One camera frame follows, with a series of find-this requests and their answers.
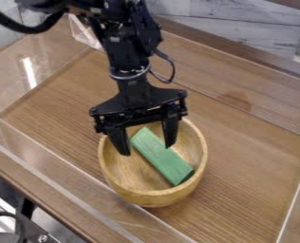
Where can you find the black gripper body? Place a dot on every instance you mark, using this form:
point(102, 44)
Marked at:
point(138, 104)

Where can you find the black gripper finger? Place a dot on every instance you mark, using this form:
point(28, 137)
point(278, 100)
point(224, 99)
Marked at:
point(119, 139)
point(170, 124)

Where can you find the green rectangular block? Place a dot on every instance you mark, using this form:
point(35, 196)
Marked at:
point(163, 158)

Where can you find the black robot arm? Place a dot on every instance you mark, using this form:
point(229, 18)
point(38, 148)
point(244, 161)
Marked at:
point(130, 36)

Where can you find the clear acrylic front wall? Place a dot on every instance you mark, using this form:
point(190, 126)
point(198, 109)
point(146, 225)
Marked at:
point(74, 197)

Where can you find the clear acrylic corner bracket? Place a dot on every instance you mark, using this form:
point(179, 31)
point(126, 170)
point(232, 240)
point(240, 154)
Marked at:
point(82, 33)

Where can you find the black table leg bracket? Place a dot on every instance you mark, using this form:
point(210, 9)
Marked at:
point(34, 233)

